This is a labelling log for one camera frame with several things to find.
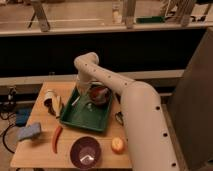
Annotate silver fork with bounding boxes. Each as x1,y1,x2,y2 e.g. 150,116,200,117
71,96,80,106

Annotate wooden table top board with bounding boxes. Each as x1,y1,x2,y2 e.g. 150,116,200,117
10,82,131,169

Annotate blue cloth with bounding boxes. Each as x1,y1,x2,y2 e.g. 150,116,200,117
15,108,31,127

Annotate grey panel board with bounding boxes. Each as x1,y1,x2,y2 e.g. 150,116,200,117
167,27,213,171

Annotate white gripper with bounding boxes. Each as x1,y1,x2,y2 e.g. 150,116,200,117
76,77,93,95

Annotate purple bowl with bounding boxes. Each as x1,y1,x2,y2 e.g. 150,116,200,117
70,136,101,170

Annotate red bowl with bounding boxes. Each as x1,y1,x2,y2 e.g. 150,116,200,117
89,86,110,106

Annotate black cable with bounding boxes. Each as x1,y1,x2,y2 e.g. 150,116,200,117
1,123,18,155

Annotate black scissors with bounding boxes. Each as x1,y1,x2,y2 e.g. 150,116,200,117
115,112,124,126

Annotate yellow banana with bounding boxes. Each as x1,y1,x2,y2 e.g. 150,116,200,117
56,96,62,118

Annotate green plastic tray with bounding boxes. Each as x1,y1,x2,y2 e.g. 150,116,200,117
60,88,112,132

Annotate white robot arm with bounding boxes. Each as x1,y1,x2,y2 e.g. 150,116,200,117
74,52,180,171

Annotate blue grey sponge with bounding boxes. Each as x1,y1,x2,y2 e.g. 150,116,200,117
17,122,41,141

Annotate orange round fruit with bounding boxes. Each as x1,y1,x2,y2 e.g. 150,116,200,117
111,137,125,154

